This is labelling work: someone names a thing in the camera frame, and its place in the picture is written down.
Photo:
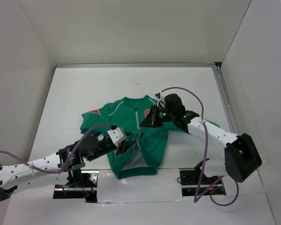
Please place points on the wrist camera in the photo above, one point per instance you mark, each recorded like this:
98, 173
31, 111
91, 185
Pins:
160, 100
117, 135

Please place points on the green jacket white lining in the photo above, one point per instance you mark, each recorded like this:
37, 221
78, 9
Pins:
146, 155

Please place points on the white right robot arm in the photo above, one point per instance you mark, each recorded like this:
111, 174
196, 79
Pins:
241, 157

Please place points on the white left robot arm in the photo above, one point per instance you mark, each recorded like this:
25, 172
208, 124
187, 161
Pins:
68, 160

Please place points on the white taped cover panel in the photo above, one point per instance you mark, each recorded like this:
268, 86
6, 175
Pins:
162, 187

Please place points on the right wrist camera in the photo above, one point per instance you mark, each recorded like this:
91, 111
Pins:
160, 100

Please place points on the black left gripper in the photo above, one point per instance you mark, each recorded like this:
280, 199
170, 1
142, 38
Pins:
124, 146

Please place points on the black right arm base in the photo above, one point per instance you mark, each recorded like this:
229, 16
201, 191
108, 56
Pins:
189, 178

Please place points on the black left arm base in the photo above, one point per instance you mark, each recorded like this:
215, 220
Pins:
81, 184

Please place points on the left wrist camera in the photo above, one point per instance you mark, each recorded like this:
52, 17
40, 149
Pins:
117, 135

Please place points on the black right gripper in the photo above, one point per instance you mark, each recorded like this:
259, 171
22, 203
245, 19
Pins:
151, 120

